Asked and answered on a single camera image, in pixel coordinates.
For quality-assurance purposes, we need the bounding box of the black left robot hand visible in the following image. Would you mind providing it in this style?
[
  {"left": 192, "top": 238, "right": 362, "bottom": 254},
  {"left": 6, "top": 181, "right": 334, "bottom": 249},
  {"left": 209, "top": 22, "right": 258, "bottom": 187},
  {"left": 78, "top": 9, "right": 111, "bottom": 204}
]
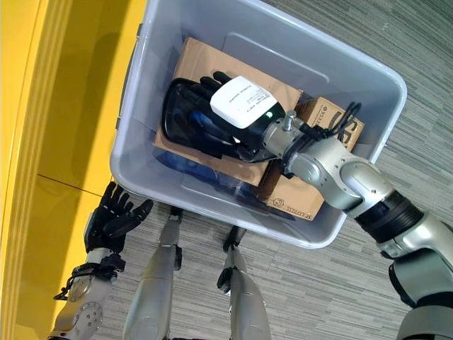
[{"left": 84, "top": 181, "right": 154, "bottom": 254}]

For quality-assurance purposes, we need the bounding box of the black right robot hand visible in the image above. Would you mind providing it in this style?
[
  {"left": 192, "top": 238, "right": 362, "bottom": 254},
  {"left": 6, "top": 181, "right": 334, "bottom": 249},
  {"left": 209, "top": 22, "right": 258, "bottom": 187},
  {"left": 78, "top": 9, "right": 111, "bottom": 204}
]
[{"left": 184, "top": 71, "right": 286, "bottom": 152}]

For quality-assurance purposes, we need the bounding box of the grey plastic storage box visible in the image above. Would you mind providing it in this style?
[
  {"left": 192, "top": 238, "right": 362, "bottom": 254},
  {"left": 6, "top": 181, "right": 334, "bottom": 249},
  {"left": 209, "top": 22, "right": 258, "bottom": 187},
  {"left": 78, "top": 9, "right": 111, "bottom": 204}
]
[{"left": 109, "top": 0, "right": 408, "bottom": 249}]

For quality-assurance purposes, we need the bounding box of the large flat cardboard box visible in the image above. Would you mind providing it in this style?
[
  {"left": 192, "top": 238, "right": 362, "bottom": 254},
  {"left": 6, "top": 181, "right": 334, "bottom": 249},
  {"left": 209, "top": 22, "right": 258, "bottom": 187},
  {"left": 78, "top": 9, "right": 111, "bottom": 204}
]
[{"left": 152, "top": 37, "right": 304, "bottom": 187}]

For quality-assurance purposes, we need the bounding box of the yellow metal shelf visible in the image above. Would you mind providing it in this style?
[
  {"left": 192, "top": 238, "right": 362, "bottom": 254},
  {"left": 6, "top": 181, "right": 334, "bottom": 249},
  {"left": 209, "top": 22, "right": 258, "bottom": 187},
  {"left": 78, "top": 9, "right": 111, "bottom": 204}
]
[{"left": 0, "top": 0, "right": 149, "bottom": 340}]

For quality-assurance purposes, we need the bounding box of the small printed cardboard box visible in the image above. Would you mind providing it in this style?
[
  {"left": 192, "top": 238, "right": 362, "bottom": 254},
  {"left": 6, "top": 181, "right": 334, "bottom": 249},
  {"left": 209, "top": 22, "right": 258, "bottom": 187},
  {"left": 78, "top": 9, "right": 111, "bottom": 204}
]
[{"left": 257, "top": 96, "right": 366, "bottom": 222}]

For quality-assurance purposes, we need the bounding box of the silver left robot leg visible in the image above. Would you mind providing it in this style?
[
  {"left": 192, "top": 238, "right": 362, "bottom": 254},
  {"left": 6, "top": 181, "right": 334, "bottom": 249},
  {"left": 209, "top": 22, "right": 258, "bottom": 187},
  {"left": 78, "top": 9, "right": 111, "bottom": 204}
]
[{"left": 122, "top": 207, "right": 183, "bottom": 340}]

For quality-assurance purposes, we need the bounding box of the silver robot leg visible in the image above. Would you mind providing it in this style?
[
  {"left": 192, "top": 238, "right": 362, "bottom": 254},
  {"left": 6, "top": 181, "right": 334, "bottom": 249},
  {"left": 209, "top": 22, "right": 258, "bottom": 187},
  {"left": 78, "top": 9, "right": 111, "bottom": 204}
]
[
  {"left": 122, "top": 207, "right": 183, "bottom": 340},
  {"left": 217, "top": 226, "right": 273, "bottom": 340}
]

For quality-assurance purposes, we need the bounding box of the silver right robot leg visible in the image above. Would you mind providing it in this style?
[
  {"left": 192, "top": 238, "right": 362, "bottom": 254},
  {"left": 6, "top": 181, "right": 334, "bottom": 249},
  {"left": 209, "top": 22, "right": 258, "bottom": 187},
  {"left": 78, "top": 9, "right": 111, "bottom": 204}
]
[{"left": 217, "top": 226, "right": 273, "bottom": 340}]

